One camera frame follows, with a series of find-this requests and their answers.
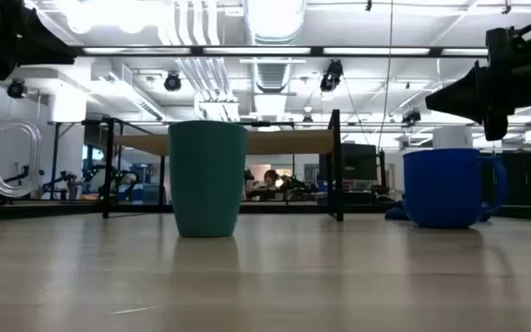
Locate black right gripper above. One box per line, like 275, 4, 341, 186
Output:
425, 26, 531, 142

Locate blue plastic mug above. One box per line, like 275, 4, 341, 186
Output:
402, 148, 510, 230

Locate black ceiling spotlight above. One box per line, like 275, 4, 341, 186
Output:
318, 59, 345, 93
163, 70, 183, 93
6, 77, 28, 101
400, 109, 423, 126

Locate black computer monitor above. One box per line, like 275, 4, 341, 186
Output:
318, 142, 380, 183

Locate black overhead light bar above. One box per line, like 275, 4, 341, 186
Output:
0, 44, 531, 58

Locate person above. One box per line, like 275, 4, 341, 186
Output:
262, 169, 282, 191

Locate teal plastic cup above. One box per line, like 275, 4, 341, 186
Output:
168, 120, 250, 239

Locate silver ventilation duct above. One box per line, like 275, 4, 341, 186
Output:
242, 0, 308, 45

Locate black metal table frame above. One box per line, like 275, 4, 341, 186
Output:
0, 201, 531, 222

